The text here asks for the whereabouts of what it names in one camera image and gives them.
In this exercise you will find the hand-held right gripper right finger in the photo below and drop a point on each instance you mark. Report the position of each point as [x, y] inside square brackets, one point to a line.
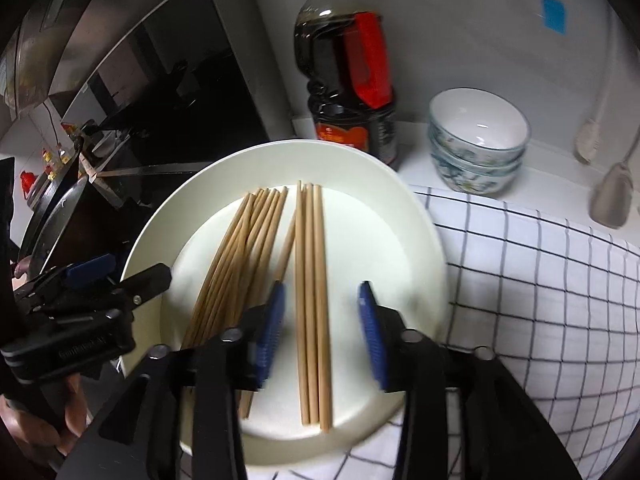
[372, 335]

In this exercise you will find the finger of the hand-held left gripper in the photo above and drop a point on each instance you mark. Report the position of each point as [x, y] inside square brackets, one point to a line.
[90, 267]
[145, 282]

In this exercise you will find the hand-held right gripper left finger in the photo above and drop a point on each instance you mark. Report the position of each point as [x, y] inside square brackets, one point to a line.
[270, 330]

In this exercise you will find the bundle of wooden chopsticks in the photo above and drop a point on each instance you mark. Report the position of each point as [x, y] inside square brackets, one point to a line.
[306, 260]

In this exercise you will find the white round tray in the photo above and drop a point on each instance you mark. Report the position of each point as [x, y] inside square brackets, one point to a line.
[360, 240]

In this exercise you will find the person's left hand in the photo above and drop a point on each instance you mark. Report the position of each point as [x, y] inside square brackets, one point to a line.
[35, 427]

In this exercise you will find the black gas stove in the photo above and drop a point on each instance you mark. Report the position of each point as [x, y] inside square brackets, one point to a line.
[107, 230]

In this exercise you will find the dark pot with lid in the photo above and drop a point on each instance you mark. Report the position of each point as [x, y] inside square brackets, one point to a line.
[55, 220]

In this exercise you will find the checkered white cloth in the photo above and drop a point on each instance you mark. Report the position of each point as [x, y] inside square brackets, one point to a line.
[525, 310]

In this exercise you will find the blue floral ceramic bowl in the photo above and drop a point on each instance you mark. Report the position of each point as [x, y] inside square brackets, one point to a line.
[492, 169]
[475, 120]
[475, 185]

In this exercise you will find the black range hood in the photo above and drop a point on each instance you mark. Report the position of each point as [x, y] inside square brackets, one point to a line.
[175, 85]

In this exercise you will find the dark soy sauce bottle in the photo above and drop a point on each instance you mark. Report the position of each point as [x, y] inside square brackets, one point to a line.
[325, 85]

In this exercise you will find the metal spatula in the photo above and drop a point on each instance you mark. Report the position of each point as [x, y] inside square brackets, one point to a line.
[612, 200]

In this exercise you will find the white hanging spoon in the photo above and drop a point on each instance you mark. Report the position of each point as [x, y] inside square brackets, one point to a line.
[587, 140]

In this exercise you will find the blue wall sticker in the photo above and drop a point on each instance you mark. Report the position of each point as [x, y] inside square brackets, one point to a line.
[554, 15]

